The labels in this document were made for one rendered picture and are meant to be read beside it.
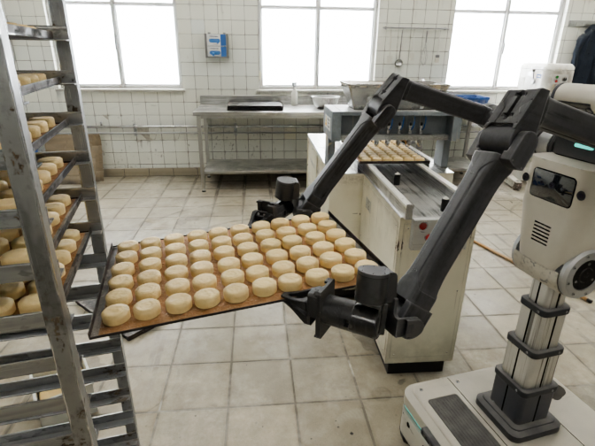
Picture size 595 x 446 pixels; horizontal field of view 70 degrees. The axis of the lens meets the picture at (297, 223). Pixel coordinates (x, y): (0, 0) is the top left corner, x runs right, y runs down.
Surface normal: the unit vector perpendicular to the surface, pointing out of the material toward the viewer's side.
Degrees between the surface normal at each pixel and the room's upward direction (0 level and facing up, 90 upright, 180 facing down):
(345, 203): 90
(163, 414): 0
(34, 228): 90
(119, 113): 90
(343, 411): 0
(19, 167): 90
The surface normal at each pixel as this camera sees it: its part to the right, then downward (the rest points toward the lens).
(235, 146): 0.09, 0.37
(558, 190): -0.96, 0.10
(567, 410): 0.01, -0.93
